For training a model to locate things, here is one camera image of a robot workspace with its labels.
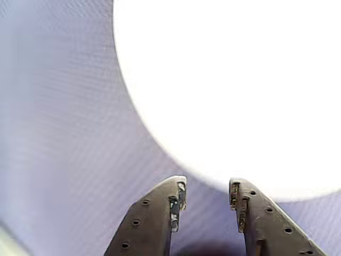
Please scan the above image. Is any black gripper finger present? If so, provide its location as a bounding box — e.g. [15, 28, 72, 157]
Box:
[103, 175, 188, 256]
[228, 178, 329, 256]

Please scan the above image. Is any white round plate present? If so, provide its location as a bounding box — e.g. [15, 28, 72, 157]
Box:
[113, 0, 341, 201]

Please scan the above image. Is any blue woven table cloth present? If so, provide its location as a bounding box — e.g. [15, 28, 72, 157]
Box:
[0, 0, 341, 256]

